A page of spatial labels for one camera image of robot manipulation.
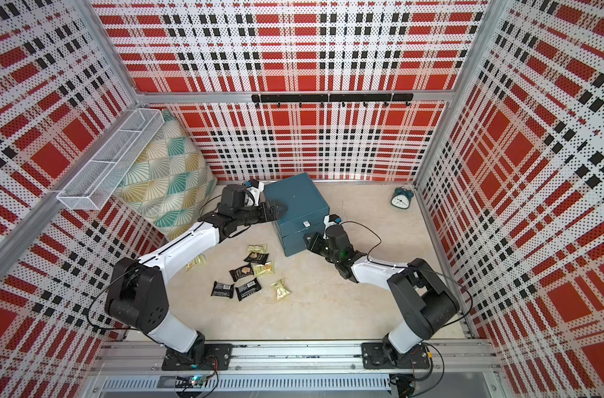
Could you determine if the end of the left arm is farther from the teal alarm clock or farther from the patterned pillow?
the teal alarm clock

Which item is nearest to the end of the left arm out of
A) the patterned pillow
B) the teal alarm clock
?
the patterned pillow

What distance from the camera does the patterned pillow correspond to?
803mm

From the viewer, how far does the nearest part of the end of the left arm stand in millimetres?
763

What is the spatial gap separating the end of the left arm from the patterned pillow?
348 mm
